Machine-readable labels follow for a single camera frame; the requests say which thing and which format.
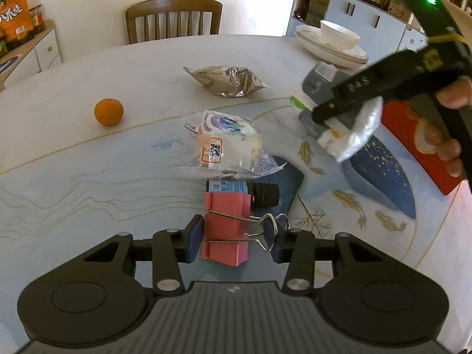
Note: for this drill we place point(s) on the wooden chair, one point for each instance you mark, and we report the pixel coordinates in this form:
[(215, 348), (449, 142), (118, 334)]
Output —
[(173, 18)]

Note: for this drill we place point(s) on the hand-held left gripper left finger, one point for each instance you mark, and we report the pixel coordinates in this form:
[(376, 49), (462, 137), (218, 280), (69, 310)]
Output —
[(194, 239)]

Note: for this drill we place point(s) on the red binder clip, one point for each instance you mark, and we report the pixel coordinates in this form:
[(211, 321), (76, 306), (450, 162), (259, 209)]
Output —
[(225, 228)]

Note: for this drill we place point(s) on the orange snack bag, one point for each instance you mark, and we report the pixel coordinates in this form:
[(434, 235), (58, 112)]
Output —
[(16, 14)]

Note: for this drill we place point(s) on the white bowl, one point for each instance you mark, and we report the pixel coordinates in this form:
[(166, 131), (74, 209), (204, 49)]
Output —
[(339, 37)]

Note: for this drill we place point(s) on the black round dish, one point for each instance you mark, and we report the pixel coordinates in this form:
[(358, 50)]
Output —
[(6, 64)]

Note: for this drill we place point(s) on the white patterned desktop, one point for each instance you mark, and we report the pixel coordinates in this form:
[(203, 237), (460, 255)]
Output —
[(147, 73)]

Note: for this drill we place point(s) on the white plate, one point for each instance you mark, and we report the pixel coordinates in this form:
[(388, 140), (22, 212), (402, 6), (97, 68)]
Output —
[(332, 62), (309, 38)]

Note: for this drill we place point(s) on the white sideboard cabinet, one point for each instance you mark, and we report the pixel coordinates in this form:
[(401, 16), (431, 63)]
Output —
[(44, 51)]

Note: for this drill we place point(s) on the clear bread packet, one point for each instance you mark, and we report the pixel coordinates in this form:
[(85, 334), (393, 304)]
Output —
[(221, 143)]

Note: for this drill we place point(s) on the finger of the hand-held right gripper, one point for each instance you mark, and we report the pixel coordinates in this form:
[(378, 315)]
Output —
[(350, 90)]

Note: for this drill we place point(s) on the silver foil snack packet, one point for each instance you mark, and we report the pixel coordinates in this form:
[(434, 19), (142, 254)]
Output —
[(225, 81)]

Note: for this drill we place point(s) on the orange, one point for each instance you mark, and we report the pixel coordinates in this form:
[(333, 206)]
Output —
[(108, 111)]

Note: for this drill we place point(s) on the grey wall cabinet unit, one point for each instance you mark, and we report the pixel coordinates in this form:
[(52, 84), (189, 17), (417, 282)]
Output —
[(383, 22)]

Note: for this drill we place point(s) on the cardboard carton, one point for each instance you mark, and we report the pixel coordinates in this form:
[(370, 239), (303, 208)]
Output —
[(318, 9)]

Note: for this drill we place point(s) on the small blue bottle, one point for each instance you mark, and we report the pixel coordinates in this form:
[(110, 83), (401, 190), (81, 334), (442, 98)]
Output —
[(228, 186)]

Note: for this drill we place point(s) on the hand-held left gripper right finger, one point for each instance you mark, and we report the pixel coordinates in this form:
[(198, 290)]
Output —
[(277, 247)]

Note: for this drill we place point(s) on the person's right hand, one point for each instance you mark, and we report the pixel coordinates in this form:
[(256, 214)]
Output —
[(455, 92)]

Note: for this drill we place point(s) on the red cardboard box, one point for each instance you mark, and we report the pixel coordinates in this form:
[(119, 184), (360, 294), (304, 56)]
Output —
[(400, 129)]

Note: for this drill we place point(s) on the glass jar red lid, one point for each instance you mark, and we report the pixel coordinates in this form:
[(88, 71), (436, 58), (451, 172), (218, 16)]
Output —
[(37, 18)]

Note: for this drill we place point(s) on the grey white tissue pack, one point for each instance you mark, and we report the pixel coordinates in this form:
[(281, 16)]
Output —
[(320, 84)]

